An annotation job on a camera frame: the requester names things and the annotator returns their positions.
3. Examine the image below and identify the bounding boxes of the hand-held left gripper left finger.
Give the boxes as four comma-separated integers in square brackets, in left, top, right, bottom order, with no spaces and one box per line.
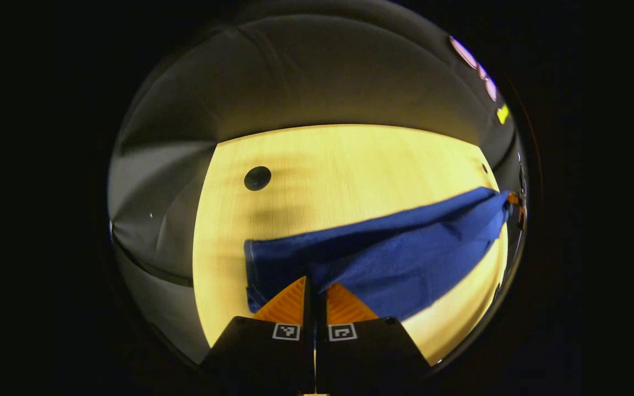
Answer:
[201,275,316,394]

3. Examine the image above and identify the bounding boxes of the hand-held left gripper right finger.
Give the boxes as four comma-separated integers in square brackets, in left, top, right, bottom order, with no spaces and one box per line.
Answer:
[315,282,433,394]

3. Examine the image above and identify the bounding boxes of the blue denim jeans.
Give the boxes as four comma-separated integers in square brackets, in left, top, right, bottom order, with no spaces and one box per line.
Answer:
[244,186,513,322]

